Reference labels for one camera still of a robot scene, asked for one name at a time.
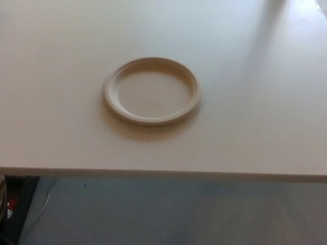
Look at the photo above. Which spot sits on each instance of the red and white item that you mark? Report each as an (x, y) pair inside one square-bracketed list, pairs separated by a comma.
[(12, 206)]

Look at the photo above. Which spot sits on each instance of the beige round paper plate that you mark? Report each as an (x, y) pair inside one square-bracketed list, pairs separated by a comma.
[(153, 94)]

